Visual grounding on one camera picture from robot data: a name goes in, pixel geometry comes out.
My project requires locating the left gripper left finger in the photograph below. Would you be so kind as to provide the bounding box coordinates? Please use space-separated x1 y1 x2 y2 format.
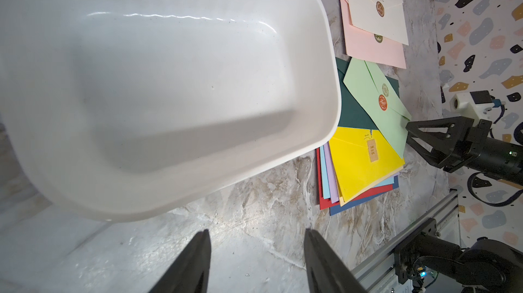
149 230 211 293

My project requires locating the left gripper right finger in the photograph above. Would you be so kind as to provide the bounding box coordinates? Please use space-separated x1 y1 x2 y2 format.
304 228 366 293

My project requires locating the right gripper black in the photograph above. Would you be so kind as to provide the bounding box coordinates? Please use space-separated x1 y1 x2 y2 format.
406 116 522 185

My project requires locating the light green envelope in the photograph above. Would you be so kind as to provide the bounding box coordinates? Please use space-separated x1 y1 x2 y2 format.
343 58 411 158

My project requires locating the yellow envelope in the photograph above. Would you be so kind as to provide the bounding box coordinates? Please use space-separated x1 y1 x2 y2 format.
329 127 405 203

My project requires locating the dark green envelope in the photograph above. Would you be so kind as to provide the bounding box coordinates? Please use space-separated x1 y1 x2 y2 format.
336 57 378 130

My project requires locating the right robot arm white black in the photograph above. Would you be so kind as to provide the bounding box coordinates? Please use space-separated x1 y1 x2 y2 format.
394 116 522 292

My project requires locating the white storage box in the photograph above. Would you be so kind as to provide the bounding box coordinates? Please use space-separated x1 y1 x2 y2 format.
1 0 340 222

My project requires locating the dark blue envelope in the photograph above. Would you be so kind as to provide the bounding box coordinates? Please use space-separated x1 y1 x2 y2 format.
330 177 399 216

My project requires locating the red envelope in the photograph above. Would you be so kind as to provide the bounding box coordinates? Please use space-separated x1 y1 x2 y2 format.
315 147 394 211

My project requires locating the light blue envelope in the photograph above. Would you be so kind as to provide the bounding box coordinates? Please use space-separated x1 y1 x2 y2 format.
319 144 396 200

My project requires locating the lavender envelope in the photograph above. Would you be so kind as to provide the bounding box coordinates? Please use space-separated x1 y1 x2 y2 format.
323 143 342 205

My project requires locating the pink envelope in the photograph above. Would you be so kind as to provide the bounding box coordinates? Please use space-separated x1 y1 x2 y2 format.
340 0 407 69

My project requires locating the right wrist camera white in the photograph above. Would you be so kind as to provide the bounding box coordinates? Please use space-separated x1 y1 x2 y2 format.
449 90 503 126

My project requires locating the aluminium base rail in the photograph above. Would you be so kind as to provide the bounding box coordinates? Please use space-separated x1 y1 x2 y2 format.
352 189 460 292

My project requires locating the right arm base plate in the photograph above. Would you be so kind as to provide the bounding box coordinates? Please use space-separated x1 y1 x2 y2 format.
394 218 437 284

